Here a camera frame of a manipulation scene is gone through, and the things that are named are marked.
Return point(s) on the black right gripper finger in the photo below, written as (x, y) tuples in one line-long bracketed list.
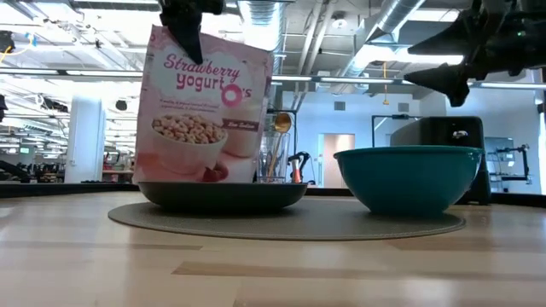
[(452, 81), (452, 42)]

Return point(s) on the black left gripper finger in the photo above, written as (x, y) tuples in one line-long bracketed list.
[(185, 32)]

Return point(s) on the pink strawberry yogurt cereal box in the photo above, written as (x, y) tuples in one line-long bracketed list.
[(200, 128)]

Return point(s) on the gold spoon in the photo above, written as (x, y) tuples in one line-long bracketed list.
[(282, 122)]

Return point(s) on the black background robot arm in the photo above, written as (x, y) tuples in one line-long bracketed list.
[(522, 162)]

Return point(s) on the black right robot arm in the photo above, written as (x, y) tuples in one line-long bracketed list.
[(533, 42)]

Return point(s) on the black toaster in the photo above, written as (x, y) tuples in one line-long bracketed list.
[(439, 130)]

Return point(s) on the teal bowl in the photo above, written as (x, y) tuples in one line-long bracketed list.
[(409, 179)]

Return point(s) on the pale door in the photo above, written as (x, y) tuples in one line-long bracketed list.
[(339, 162)]

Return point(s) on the white pillar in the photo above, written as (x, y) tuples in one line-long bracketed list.
[(85, 140)]

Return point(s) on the clear drinking glass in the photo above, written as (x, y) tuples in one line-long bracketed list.
[(279, 162)]

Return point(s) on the dark grey plate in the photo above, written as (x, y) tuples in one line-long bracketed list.
[(222, 196)]

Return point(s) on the orange and black tool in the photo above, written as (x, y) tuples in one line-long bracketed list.
[(297, 168)]

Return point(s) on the round grey placemat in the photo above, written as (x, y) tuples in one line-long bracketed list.
[(298, 226)]

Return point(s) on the silver ventilation duct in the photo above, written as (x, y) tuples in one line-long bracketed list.
[(392, 17)]

